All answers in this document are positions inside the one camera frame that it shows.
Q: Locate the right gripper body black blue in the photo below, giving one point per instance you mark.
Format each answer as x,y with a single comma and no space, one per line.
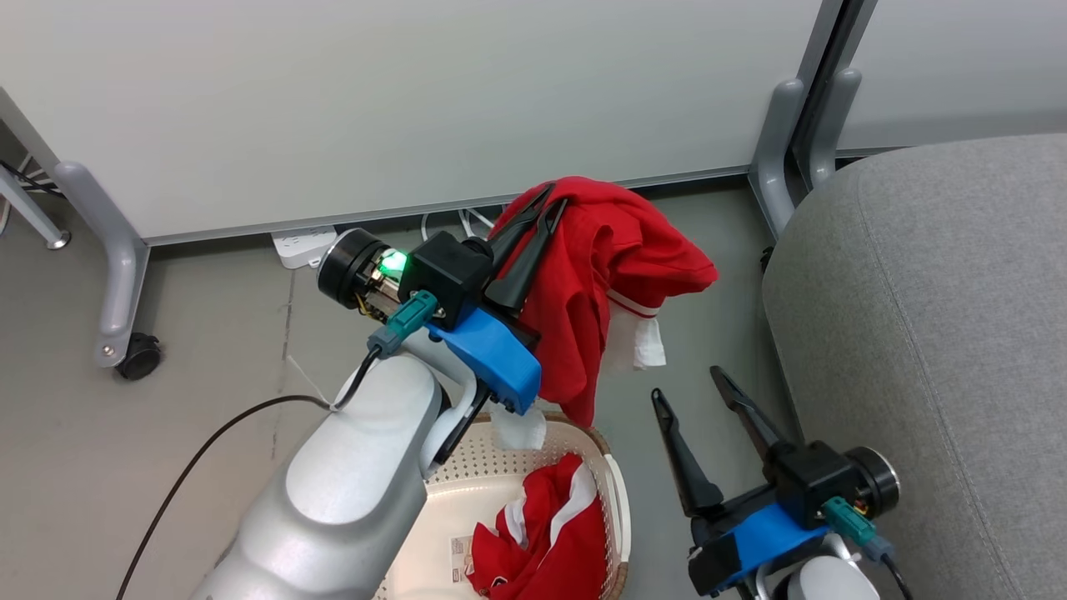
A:
809,483

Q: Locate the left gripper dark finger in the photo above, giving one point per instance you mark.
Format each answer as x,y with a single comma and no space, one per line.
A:
521,271
521,221

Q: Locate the left gripper body black blue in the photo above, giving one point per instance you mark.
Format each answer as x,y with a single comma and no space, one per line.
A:
446,267

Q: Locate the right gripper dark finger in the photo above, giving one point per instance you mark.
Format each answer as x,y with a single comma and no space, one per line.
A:
750,417
688,467

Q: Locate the red shirt with white label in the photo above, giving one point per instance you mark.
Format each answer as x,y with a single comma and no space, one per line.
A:
600,250

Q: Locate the red shirt with white stripes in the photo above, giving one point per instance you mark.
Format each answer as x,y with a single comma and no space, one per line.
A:
550,542

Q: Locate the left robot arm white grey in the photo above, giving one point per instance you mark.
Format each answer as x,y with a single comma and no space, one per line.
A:
333,492

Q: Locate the cream perforated laundry basket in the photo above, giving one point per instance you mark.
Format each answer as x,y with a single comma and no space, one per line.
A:
483,475

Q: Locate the white power strip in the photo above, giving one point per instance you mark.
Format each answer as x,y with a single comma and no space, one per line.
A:
302,246

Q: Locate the wide white partition panel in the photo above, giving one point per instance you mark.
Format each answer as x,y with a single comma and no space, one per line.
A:
400,100

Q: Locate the grey fabric sofa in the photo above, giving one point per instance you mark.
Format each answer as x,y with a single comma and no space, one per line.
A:
934,350

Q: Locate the white barcode sticker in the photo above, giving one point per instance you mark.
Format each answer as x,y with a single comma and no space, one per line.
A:
461,558

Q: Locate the grey upright partition foot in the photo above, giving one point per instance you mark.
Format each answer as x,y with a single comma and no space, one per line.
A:
775,142
829,117

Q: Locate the black caster wheel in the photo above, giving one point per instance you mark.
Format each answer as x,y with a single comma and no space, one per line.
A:
140,357

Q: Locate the long grey partition foot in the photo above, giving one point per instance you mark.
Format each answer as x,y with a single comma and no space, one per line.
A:
117,250

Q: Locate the narrow white partition panel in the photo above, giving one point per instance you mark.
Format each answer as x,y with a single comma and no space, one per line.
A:
959,67

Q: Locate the grey metal desk leg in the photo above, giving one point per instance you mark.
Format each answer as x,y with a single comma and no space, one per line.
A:
33,212

